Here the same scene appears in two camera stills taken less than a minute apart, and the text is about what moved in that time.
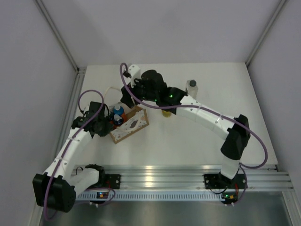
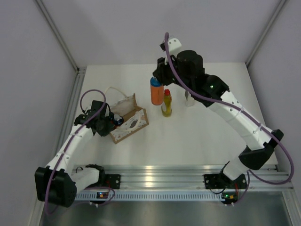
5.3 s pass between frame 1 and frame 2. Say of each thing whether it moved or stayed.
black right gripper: moved
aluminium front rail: stayed
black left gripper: stayed
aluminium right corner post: stayed
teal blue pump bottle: moved
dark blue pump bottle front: stayed
